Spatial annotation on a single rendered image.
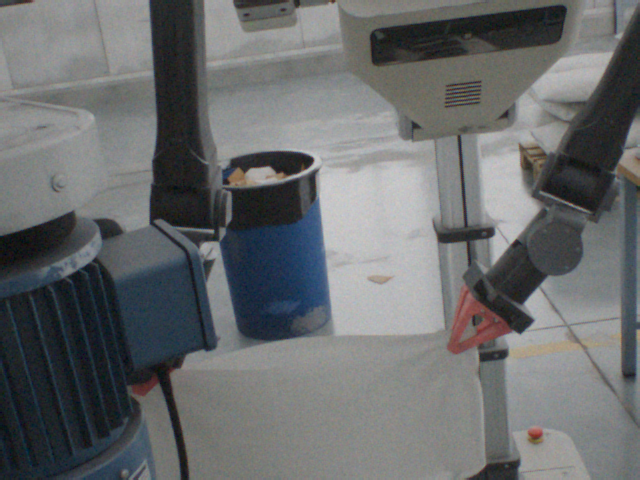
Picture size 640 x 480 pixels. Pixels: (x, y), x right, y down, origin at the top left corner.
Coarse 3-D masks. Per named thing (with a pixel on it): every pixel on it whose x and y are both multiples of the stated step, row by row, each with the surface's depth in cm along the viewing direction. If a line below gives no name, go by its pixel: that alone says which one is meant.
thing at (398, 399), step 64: (192, 384) 103; (256, 384) 101; (320, 384) 102; (384, 384) 104; (448, 384) 106; (192, 448) 107; (256, 448) 105; (320, 448) 104; (384, 448) 107; (448, 448) 109
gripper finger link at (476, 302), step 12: (468, 276) 104; (480, 288) 102; (468, 300) 101; (480, 300) 100; (468, 312) 101; (480, 312) 101; (492, 312) 100; (504, 312) 101; (456, 324) 103; (492, 324) 102; (504, 324) 101; (456, 336) 103; (480, 336) 103; (492, 336) 102; (456, 348) 104; (468, 348) 104
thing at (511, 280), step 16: (512, 256) 100; (528, 256) 99; (480, 272) 102; (496, 272) 100; (512, 272) 99; (528, 272) 99; (496, 288) 99; (512, 288) 99; (528, 288) 99; (496, 304) 97; (512, 304) 97; (528, 320) 98
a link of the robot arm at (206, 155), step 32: (160, 0) 82; (192, 0) 83; (160, 32) 84; (192, 32) 84; (160, 64) 86; (192, 64) 86; (160, 96) 88; (192, 96) 87; (160, 128) 90; (192, 128) 89; (160, 160) 91; (192, 160) 91; (160, 192) 93; (192, 192) 94; (192, 224) 95
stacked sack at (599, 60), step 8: (576, 56) 471; (584, 56) 468; (592, 56) 466; (600, 56) 464; (608, 56) 460; (560, 64) 458; (568, 64) 454; (576, 64) 452; (584, 64) 452; (592, 64) 451; (600, 64) 450; (552, 72) 451
